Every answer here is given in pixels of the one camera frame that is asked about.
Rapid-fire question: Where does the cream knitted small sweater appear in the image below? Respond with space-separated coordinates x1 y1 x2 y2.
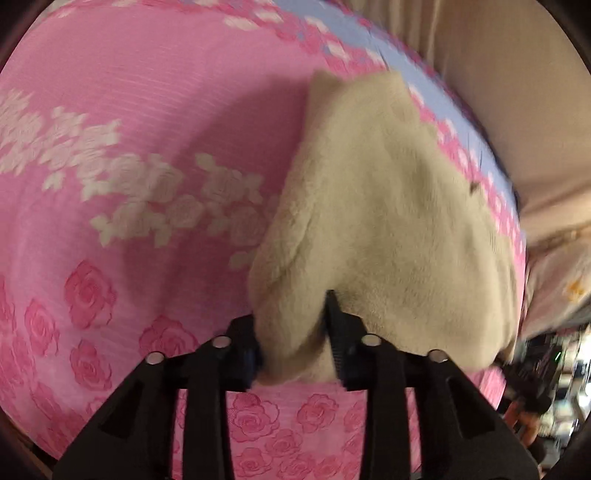
249 71 520 385

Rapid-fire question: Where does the cluttered background shelf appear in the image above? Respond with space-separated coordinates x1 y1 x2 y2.
498 324 590 476

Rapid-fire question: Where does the white floral pillow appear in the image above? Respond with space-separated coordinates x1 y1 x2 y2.
520 232 590 339

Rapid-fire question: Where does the pink blue floral bedsheet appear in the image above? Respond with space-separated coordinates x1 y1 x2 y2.
1 1 525 458

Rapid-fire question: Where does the beige curtain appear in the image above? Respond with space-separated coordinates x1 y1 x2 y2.
346 1 590 243

